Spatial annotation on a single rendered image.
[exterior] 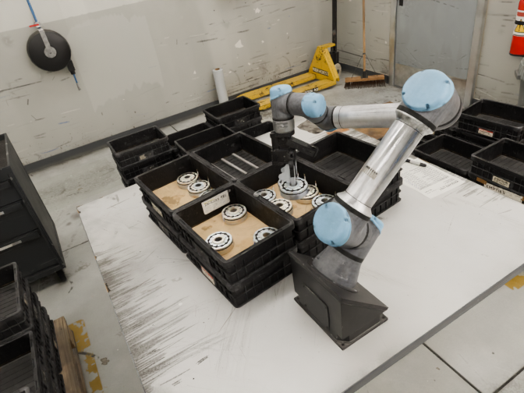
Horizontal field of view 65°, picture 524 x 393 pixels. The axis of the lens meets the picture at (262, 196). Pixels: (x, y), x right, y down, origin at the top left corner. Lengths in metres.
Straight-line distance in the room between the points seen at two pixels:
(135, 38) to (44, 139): 1.40
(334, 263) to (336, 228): 0.18
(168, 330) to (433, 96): 1.10
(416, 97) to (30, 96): 3.99
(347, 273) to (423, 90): 0.56
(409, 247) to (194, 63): 3.75
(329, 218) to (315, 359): 0.45
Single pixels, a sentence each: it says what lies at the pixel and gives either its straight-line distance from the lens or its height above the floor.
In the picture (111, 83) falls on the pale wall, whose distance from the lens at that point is 4.71.
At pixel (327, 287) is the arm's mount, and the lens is 1.21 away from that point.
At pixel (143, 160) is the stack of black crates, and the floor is 0.49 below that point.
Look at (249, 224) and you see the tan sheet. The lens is 1.62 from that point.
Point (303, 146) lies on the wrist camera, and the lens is 1.43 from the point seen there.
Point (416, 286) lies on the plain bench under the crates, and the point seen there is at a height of 0.70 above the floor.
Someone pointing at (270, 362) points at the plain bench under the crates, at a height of 0.70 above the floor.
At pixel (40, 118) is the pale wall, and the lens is 4.70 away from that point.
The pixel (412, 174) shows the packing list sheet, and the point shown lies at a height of 0.70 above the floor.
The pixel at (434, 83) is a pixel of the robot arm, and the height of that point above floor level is 1.42.
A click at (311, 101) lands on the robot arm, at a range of 1.31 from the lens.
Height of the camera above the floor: 1.81
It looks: 34 degrees down
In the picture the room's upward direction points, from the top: 10 degrees counter-clockwise
